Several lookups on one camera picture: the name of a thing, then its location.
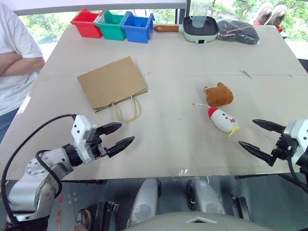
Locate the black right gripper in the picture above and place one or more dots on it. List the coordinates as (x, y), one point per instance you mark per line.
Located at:
(285, 146)

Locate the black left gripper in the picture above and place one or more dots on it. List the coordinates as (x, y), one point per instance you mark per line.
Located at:
(99, 146)

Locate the person's bare forearm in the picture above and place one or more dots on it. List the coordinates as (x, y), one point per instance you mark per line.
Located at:
(21, 66)

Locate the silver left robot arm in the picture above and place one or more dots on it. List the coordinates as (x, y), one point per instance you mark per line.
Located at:
(36, 183)

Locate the white red plush chicken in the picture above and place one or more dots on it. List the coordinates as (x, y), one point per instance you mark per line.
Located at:
(222, 119)

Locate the brown plush toy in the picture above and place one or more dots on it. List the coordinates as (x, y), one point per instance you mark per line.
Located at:
(219, 95)

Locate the silver left robot leg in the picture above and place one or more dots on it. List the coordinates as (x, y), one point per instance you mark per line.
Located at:
(145, 199)

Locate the brown sandal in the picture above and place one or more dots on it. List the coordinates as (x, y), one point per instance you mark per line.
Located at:
(84, 220)

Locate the blue plastic bin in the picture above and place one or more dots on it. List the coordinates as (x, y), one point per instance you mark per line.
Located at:
(136, 32)

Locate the grey robot torso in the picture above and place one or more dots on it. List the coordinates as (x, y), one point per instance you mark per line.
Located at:
(197, 223)

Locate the green plastic bin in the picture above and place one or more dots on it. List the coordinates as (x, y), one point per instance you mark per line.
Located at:
(110, 30)

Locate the black cloth in plastic wrap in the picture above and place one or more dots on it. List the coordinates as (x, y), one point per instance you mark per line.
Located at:
(238, 32)

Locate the red plastic bin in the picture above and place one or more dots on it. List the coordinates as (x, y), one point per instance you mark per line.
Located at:
(85, 26)

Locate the beige shoe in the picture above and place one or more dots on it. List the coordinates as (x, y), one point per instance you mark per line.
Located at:
(279, 14)
(263, 13)

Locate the clear plastic measuring cup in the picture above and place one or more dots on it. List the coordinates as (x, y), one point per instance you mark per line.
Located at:
(198, 18)

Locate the person in white shirt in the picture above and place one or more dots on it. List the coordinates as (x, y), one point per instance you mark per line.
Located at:
(12, 38)

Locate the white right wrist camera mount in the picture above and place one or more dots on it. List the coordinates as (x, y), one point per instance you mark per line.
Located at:
(297, 131)

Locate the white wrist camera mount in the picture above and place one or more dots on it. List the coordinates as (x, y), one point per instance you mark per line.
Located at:
(80, 127)
(297, 131)

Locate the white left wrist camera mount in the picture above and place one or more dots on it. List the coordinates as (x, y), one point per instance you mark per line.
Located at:
(80, 127)

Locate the black metal bracket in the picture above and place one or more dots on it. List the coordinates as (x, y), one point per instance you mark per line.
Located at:
(241, 208)
(102, 216)

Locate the dark window frame post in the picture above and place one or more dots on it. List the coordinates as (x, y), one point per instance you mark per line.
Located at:
(183, 10)

